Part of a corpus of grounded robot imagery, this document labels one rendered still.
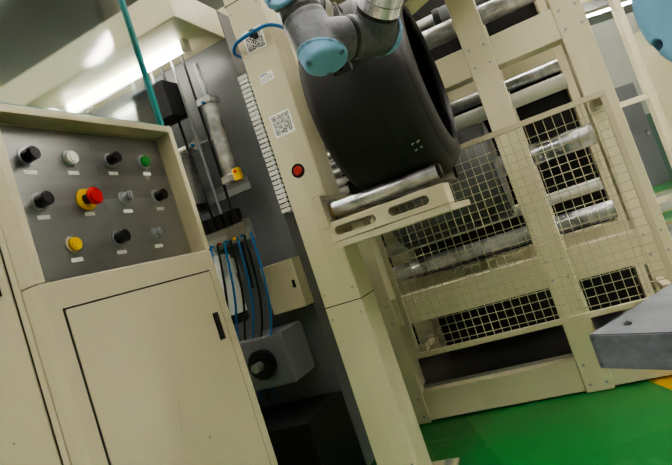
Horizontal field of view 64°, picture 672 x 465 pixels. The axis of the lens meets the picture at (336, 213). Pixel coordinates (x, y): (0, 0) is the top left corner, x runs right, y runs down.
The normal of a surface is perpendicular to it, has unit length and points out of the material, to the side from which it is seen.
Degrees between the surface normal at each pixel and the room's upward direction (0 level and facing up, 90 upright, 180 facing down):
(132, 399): 90
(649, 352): 90
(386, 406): 90
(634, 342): 90
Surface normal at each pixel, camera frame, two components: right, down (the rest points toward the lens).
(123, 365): 0.88, -0.32
